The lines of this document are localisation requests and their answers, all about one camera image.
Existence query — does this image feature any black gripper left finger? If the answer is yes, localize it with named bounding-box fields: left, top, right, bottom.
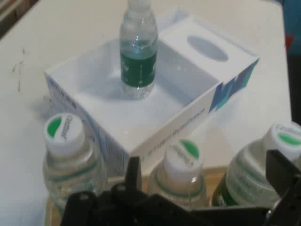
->
left=61, top=156, right=189, bottom=226

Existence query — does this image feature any clear water bottle green label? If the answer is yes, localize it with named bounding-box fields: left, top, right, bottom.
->
left=147, top=138, right=209, bottom=210
left=119, top=0, right=158, bottom=99
left=42, top=113, right=106, bottom=212
left=211, top=122, right=301, bottom=209

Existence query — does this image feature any blue toy building block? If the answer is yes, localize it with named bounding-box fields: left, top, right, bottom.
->
left=283, top=0, right=301, bottom=55

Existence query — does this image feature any white open cardboard box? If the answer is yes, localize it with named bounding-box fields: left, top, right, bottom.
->
left=43, top=10, right=261, bottom=176

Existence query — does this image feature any wooden tray with cream rim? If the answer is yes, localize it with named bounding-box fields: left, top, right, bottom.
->
left=46, top=166, right=230, bottom=226

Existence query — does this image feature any aluminium rail along wall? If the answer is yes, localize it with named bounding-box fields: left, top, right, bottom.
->
left=0, top=0, right=38, bottom=40

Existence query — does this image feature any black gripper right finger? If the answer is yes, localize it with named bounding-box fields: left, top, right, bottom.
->
left=265, top=149, right=301, bottom=226

